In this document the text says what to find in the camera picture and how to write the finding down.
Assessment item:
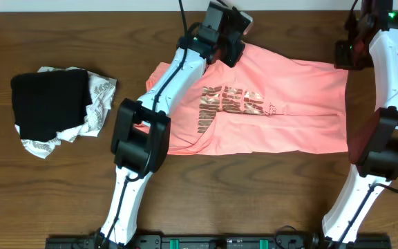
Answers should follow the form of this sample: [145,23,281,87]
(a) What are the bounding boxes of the pink t-shirt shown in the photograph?
[140,44,348,156]

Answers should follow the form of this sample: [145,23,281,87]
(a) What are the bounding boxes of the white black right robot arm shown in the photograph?
[317,0,398,248]

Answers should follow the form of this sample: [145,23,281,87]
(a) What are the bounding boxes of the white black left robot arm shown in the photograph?
[95,1,253,248]

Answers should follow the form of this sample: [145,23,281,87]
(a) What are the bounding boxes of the white leaf-patterned garment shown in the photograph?
[21,71,117,159]

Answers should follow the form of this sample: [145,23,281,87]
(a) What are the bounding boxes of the black folded garment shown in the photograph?
[10,69,92,142]

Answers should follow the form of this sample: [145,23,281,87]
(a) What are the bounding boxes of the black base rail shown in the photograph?
[45,233,392,249]

